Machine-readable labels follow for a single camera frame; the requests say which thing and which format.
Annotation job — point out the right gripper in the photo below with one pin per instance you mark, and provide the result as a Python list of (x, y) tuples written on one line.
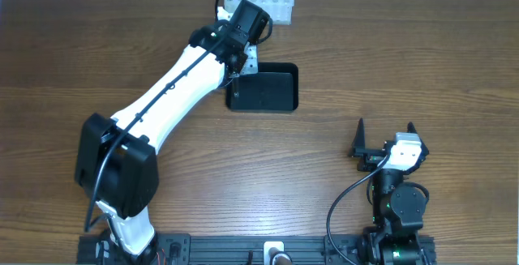
[(369, 159)]

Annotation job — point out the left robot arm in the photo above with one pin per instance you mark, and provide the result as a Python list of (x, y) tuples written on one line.
[(182, 99)]

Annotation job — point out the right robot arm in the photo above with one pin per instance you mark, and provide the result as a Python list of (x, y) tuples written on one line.
[(405, 206)]

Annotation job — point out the white test tube rack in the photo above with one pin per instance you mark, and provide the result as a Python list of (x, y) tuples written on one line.
[(281, 1)]

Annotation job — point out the clear test tube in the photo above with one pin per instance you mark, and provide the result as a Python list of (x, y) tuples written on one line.
[(237, 88)]

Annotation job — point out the mounting rail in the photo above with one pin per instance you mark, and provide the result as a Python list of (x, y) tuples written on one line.
[(227, 250)]

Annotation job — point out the black tray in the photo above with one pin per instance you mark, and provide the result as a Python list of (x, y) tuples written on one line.
[(271, 95)]

